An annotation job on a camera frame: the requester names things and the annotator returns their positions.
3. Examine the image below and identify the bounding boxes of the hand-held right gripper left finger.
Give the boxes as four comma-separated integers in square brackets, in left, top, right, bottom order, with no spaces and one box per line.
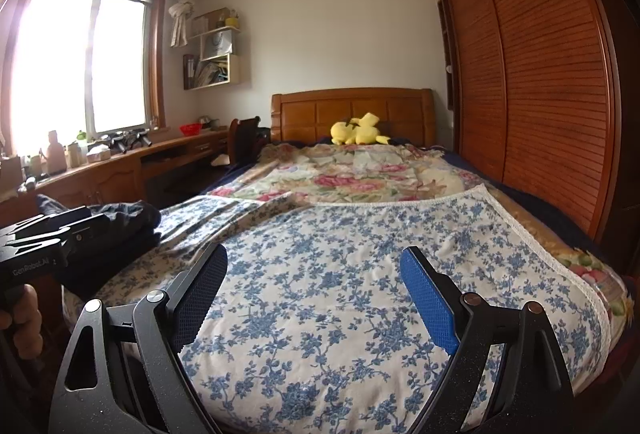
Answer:
[48,243,228,434]

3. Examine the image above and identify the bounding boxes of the wooden desk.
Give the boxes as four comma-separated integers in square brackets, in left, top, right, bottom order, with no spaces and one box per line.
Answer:
[0,129,231,235]

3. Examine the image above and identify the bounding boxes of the person's left hand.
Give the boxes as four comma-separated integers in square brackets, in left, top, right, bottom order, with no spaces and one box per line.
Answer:
[0,286,43,340]

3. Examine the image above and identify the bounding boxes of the white wall shelf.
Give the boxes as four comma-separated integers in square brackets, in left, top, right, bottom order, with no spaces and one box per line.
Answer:
[182,8,242,90]

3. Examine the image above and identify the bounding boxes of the wooden chair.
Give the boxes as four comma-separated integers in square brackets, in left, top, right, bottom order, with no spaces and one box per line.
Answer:
[228,116,271,167]

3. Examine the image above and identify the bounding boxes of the wooden framed window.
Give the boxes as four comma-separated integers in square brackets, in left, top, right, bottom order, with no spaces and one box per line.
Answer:
[0,0,168,155]

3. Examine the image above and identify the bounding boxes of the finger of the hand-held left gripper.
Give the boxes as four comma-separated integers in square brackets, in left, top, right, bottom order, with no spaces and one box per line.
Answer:
[15,216,108,257]
[0,206,93,242]

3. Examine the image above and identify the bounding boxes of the black gadgets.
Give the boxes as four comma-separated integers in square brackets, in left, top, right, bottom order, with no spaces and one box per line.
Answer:
[102,130,152,153]

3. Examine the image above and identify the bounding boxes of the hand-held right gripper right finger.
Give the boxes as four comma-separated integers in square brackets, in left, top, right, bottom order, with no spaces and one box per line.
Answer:
[400,246,573,434]

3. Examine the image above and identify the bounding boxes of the yellow plush toy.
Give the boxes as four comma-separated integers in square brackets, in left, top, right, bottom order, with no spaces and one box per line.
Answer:
[330,112,388,146]

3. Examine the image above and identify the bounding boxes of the wooden louvred wardrobe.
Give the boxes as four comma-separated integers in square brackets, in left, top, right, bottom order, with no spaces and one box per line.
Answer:
[429,0,626,275]

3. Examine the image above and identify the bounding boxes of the white paper bag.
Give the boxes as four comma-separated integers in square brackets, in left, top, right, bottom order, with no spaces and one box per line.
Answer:
[202,30,233,60]

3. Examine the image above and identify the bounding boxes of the tied cream curtain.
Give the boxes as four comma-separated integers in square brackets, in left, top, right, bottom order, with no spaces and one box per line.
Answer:
[167,0,207,48]

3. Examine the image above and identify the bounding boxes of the blue garment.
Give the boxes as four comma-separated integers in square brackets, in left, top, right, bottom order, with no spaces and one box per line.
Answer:
[60,230,162,299]

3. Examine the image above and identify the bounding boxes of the pink floral quilt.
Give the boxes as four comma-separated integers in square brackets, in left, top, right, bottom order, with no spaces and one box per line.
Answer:
[207,143,628,315]

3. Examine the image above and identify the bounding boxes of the blue floral blanket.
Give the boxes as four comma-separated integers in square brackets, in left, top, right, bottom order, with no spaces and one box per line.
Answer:
[95,184,613,434]

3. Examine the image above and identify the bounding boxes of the wooden bed headboard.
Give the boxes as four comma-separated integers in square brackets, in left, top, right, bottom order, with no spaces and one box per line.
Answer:
[271,88,435,147]

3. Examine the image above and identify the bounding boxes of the beige bottle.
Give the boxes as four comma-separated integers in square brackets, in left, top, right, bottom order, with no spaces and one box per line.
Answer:
[47,130,66,175]

